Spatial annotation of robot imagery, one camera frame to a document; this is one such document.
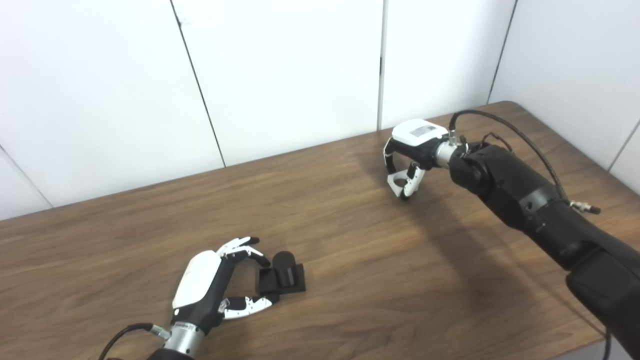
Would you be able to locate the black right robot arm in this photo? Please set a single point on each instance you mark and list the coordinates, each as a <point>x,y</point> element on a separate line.
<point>525,195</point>

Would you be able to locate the white square piece with hole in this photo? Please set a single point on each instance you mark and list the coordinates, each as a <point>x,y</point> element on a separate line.
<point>395,177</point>

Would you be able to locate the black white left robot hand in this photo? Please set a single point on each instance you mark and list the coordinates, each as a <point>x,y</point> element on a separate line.
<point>197,280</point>

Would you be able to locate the black peg with square base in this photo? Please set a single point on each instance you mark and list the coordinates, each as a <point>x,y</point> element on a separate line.
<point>285,272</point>

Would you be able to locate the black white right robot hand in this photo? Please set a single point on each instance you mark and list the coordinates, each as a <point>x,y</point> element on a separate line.
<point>417,137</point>

